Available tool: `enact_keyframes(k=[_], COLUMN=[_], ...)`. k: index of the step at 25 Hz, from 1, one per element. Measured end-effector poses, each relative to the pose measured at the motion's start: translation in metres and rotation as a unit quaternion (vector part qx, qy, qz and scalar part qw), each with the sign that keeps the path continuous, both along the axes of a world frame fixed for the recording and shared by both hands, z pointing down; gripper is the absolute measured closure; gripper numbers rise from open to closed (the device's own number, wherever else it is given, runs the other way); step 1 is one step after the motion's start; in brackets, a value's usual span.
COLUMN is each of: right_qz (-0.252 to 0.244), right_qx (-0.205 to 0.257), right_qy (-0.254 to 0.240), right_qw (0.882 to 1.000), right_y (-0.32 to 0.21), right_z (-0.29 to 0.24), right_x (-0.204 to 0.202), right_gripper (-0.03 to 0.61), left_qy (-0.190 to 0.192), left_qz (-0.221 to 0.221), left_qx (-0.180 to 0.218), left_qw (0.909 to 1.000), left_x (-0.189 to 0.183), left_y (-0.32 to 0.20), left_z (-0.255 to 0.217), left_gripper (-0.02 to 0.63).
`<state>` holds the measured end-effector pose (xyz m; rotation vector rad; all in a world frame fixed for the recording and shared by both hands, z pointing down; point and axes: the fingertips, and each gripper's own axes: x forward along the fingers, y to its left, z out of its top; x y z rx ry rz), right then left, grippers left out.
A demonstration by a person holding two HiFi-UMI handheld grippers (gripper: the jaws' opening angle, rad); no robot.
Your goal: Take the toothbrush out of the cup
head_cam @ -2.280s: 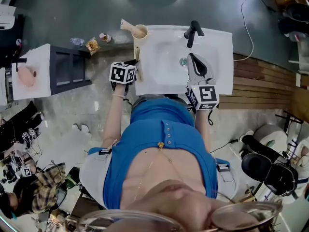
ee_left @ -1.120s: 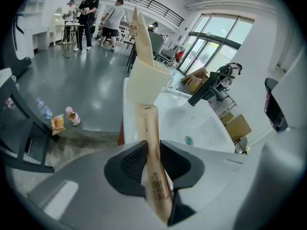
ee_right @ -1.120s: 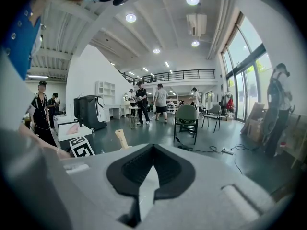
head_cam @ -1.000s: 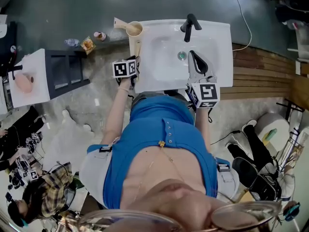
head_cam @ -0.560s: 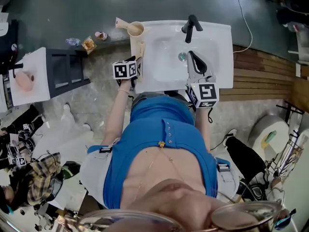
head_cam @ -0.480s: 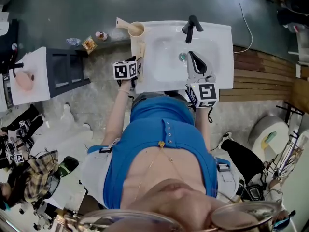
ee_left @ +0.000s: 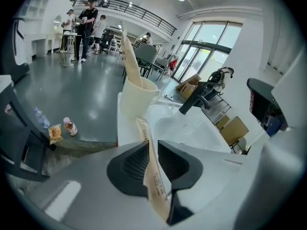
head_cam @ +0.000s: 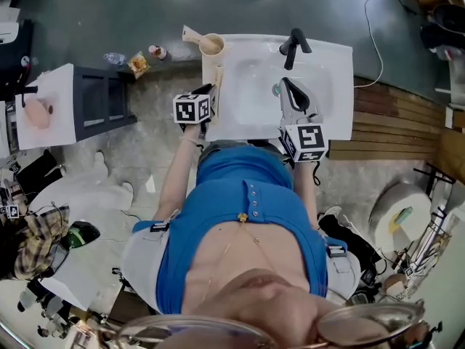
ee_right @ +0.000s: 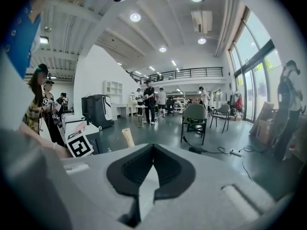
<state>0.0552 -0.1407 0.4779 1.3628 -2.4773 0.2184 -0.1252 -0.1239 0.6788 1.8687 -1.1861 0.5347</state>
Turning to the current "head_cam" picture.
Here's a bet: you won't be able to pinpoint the dark green glossy stool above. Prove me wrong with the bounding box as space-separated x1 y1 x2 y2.
66 220 102 250

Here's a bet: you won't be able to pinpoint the black metal stand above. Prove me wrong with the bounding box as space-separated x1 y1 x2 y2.
413 161 458 196

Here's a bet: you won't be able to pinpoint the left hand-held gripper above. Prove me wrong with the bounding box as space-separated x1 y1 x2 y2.
172 82 221 140

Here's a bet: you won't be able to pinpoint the orange snack packet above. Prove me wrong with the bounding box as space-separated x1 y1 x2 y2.
126 50 151 80

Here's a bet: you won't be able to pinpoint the small drink bottle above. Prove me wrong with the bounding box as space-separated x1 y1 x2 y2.
147 44 169 61

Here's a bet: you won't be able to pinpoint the white table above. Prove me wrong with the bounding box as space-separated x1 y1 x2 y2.
37 244 121 312

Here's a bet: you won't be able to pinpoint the gold necklace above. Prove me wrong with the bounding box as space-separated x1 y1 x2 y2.
201 212 262 302

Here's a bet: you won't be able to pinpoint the blue polo shirt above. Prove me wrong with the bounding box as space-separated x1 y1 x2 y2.
155 145 328 315

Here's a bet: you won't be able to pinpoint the person's left forearm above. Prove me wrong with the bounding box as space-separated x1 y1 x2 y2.
155 123 203 220

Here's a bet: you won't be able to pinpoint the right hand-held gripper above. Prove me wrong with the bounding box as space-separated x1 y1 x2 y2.
278 76 331 164

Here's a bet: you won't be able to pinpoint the wooden slat platform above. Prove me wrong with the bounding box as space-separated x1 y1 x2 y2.
328 76 447 162

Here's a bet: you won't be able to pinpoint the thin-rimmed eyeglasses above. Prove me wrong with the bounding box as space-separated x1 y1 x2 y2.
97 297 426 349

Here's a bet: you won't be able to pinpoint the person's right forearm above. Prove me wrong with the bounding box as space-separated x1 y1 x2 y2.
291 159 318 229

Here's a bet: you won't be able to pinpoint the black round pot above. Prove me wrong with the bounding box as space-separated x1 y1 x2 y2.
431 3 465 35

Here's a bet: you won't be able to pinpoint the person's head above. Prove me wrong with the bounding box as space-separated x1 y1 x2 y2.
181 266 400 349

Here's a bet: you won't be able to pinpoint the clear water bottle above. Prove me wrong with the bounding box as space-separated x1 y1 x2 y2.
102 51 127 68

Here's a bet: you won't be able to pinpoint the light grey vest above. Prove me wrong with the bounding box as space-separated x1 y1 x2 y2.
121 219 363 313

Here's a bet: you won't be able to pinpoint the black vanity cabinet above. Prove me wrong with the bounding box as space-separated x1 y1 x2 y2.
71 65 139 142

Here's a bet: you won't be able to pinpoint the pink cloth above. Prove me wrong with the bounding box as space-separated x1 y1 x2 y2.
23 95 52 131

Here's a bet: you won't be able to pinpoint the black faucet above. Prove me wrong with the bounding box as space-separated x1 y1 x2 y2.
20 84 40 109
278 27 313 71

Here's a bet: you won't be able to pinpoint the white power cable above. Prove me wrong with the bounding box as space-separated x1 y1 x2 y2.
353 0 385 89

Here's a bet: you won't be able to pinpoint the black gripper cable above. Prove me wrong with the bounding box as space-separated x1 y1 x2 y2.
310 159 323 188

